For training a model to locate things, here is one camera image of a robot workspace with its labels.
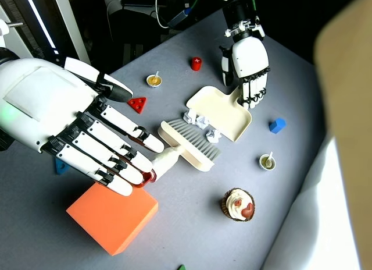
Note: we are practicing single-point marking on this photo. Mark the blue hexagonal block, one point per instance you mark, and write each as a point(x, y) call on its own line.
point(277, 126)

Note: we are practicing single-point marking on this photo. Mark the small green block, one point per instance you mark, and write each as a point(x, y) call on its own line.
point(182, 267)

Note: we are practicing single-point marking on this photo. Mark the cream plastic dustpan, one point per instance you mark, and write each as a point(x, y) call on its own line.
point(221, 110)

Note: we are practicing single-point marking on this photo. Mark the white backdrop cloth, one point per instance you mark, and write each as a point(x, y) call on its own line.
point(314, 209)

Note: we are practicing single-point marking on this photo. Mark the red triangle block with holes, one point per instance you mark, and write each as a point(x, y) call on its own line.
point(138, 104)

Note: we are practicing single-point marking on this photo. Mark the orange foam block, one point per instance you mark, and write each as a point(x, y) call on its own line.
point(113, 217)

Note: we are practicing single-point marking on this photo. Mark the grey adapter with blue plug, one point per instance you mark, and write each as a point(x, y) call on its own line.
point(177, 19)

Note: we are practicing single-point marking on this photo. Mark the white paper ball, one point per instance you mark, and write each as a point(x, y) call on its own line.
point(202, 122)
point(190, 116)
point(213, 136)

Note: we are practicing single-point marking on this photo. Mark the toy bowl with greenish soup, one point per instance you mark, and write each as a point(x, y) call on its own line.
point(267, 162)

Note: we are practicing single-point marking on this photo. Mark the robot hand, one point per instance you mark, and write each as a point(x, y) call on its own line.
point(43, 98)
point(250, 57)

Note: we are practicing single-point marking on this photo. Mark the grey tablecloth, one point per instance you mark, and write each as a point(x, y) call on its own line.
point(189, 223)

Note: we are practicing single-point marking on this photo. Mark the red cylinder with white cross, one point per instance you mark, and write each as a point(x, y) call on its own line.
point(196, 64)

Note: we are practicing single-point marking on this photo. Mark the toy cupcake with cream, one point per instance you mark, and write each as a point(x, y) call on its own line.
point(237, 205)

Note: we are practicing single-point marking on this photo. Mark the blurry tan panel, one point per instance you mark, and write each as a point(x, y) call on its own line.
point(348, 78)

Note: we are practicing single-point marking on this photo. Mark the white door post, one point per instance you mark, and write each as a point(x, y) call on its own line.
point(72, 25)

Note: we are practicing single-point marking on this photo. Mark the blue triangle block with holes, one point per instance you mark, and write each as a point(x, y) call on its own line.
point(60, 166)

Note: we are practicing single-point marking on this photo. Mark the toy bowl with yellow food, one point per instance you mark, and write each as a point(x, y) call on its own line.
point(153, 81)

